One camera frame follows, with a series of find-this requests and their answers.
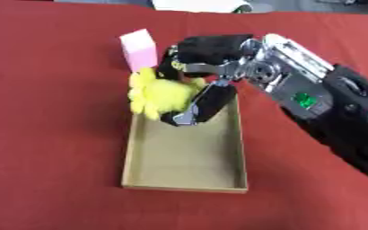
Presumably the yellow fluffy soft toy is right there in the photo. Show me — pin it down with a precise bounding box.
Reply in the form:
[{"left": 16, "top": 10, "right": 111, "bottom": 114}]
[{"left": 126, "top": 67, "right": 209, "bottom": 121}]

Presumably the pink rectangular block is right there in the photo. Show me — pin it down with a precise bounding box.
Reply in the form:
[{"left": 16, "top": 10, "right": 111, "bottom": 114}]
[{"left": 118, "top": 28, "right": 161, "bottom": 74}]

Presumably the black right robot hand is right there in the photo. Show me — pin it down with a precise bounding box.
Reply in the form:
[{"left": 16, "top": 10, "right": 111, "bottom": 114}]
[{"left": 153, "top": 33, "right": 263, "bottom": 128}]

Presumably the white object beyond table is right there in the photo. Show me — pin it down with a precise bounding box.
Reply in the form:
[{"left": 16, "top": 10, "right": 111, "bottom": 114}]
[{"left": 151, "top": 0, "right": 255, "bottom": 14}]

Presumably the tan cardboard box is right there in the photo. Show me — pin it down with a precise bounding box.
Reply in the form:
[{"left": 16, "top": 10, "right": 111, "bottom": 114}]
[{"left": 119, "top": 93, "right": 250, "bottom": 194}]

